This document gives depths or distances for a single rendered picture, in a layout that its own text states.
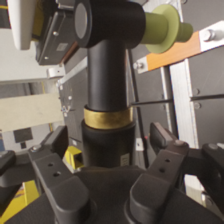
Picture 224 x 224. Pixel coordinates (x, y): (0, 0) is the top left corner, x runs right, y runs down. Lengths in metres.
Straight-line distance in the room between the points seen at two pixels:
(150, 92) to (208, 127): 0.12
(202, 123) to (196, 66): 0.08
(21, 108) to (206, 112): 4.40
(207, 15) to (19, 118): 4.42
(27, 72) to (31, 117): 1.11
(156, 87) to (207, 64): 0.09
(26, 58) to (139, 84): 4.39
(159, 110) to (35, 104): 4.32
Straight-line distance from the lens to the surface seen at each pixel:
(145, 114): 0.33
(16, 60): 4.63
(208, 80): 0.24
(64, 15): 0.44
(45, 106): 4.55
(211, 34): 0.22
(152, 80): 0.30
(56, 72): 1.11
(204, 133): 0.26
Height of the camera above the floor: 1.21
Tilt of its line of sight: 30 degrees down
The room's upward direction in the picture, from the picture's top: 102 degrees counter-clockwise
